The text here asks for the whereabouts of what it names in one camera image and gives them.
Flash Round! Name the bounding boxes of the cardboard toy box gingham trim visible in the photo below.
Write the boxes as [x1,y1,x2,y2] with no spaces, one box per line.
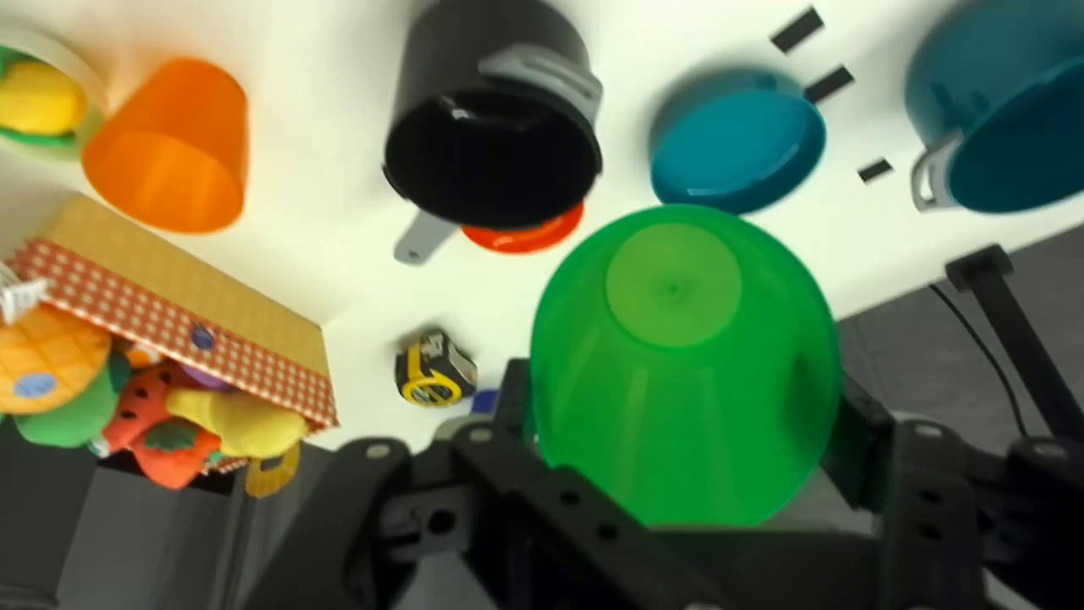
[10,191,342,435]

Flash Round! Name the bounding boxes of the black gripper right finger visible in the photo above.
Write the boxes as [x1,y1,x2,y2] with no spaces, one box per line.
[824,376,1084,610]

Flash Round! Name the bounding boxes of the yellow black tape measure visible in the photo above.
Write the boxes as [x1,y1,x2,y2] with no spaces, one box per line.
[393,324,480,411]

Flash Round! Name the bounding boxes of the green toy fruit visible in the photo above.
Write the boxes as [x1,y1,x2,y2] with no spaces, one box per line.
[15,360,125,452]

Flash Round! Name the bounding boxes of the black tape strip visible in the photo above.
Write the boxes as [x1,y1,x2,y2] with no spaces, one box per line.
[855,155,899,186]
[769,4,826,56]
[804,64,861,105]

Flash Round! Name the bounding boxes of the orange plastic cup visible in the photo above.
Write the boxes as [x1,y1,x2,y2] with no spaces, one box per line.
[78,56,251,236]

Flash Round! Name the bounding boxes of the black metal bar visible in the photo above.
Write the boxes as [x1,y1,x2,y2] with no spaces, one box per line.
[944,239,1084,445]

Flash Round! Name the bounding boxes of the orange pineapple toy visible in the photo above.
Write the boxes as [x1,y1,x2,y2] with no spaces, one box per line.
[0,303,115,416]

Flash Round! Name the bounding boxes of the small red dish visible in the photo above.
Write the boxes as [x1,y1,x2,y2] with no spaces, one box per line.
[458,201,588,257]

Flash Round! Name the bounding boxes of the yellow banana toy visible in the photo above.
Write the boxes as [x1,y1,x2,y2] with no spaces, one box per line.
[166,387,313,465]

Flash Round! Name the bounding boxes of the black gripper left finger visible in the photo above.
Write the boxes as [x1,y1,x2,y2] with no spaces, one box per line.
[239,356,725,610]

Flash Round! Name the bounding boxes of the black cup with grey handle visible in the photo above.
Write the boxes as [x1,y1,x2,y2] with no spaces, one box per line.
[378,0,607,233]

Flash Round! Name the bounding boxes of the red strawberry toy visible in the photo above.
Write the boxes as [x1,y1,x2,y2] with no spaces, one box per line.
[97,360,228,496]

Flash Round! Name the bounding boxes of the green translucent plastic cup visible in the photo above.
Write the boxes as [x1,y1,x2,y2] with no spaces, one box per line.
[525,201,848,533]

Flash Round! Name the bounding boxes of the grey utensil handle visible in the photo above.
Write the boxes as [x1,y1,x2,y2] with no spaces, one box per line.
[391,206,465,267]

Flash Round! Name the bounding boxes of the yellow toy fruit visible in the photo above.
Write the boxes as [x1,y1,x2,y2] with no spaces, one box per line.
[0,56,88,141]

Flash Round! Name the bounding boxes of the teal pot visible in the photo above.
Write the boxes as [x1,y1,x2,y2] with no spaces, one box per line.
[900,0,1084,218]

